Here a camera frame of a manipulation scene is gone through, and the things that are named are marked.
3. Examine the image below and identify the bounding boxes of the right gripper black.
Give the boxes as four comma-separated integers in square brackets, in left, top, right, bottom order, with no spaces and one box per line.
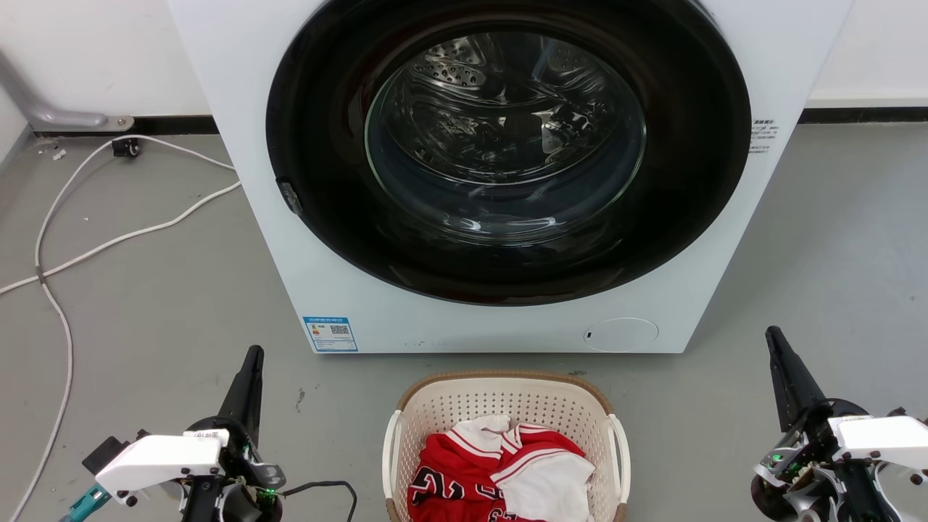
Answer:
[750,326,872,522]

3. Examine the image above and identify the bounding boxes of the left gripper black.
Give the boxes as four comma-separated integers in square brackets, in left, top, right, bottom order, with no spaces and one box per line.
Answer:
[181,345,286,522]

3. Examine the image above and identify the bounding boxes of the cream plastic laundry basket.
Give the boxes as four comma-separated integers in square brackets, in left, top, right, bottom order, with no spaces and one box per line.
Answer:
[382,371,631,522]

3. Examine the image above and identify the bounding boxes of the blue energy label sticker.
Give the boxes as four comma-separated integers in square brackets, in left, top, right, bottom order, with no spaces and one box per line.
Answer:
[303,316,359,353]

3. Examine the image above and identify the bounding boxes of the round white filter cover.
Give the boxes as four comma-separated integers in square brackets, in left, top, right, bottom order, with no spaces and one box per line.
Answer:
[584,318,660,353]

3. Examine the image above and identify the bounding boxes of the dark washer door latch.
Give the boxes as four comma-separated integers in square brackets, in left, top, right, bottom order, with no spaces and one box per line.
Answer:
[278,178,304,217]

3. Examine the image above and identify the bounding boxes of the red and white jersey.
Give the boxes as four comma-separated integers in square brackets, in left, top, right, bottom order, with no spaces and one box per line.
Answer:
[407,415,587,522]

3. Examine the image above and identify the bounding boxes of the black round washer door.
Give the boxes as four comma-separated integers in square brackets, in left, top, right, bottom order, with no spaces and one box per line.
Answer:
[266,0,753,307]

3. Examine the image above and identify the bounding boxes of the small text sticker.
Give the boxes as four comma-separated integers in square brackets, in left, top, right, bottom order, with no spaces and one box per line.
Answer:
[748,119,780,155]

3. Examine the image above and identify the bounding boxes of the white cloth garment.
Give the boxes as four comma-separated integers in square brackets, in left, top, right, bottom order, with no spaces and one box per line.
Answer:
[499,452,597,522]

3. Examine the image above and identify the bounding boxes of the white front-load washing machine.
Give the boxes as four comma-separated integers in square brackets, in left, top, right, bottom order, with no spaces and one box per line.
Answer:
[168,0,856,355]

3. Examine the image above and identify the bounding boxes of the thin black left gripper cable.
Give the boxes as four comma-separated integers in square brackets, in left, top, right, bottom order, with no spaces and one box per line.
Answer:
[281,480,359,522]

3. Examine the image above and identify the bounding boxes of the teal cable connector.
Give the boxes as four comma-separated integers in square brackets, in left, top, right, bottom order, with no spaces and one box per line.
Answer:
[61,484,111,522]

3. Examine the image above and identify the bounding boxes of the white power cable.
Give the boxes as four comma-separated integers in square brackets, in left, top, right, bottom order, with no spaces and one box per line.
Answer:
[0,181,242,297]

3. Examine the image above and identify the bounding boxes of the long white looping cable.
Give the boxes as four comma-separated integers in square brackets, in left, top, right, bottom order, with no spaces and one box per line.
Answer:
[7,134,237,522]

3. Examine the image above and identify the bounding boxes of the grey wall pipe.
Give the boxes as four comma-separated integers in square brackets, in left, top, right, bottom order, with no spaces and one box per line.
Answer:
[0,51,136,133]

